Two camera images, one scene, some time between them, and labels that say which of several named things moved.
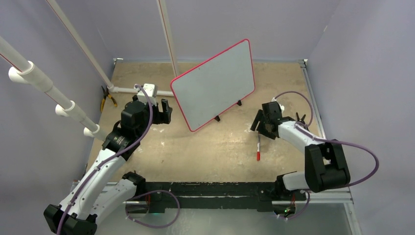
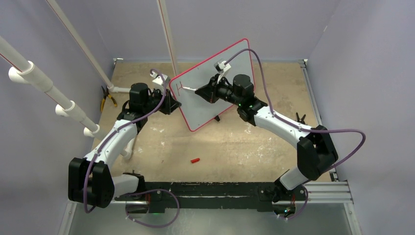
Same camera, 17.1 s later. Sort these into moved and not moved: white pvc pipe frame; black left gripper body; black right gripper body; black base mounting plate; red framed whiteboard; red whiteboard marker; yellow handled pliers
Moved: black right gripper body; black left gripper body; red whiteboard marker
Not moved: white pvc pipe frame; black base mounting plate; yellow handled pliers; red framed whiteboard
